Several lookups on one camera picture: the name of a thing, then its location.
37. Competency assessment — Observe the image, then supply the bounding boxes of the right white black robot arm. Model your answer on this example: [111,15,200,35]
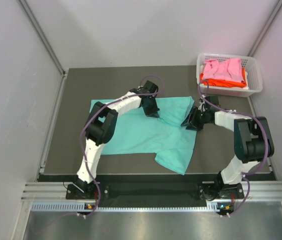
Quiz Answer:
[181,95,275,198]

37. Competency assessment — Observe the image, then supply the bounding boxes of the grey slotted cable duct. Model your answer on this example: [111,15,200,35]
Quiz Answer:
[31,201,230,213]

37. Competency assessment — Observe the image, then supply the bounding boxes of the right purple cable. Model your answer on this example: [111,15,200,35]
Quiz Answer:
[197,78,269,218]

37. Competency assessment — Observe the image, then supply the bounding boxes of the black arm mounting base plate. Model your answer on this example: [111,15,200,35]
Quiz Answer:
[65,173,244,201]

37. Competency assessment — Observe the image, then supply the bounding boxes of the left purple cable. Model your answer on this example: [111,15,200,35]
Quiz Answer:
[78,74,166,219]

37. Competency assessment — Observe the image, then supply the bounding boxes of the orange t shirt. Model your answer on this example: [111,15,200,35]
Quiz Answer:
[203,67,249,89]

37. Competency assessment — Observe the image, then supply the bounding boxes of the white t shirt in basket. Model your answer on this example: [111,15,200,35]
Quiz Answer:
[242,70,250,90]

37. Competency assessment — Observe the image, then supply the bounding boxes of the pink t shirt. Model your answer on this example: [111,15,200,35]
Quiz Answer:
[201,58,243,83]

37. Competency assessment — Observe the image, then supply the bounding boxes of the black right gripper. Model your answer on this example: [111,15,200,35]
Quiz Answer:
[181,106,208,131]

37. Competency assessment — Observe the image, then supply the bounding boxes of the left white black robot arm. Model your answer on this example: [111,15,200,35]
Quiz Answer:
[74,80,160,199]

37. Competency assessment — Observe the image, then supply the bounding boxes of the white perforated plastic basket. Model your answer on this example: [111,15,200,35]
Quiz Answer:
[196,53,263,98]

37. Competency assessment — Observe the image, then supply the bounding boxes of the aluminium frame rail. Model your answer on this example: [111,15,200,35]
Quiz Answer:
[21,181,282,202]

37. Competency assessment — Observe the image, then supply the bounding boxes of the teal t shirt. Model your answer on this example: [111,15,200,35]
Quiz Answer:
[101,96,197,175]

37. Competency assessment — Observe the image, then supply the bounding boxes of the purple cable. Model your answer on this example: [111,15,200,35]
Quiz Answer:
[78,74,166,219]
[197,78,269,218]

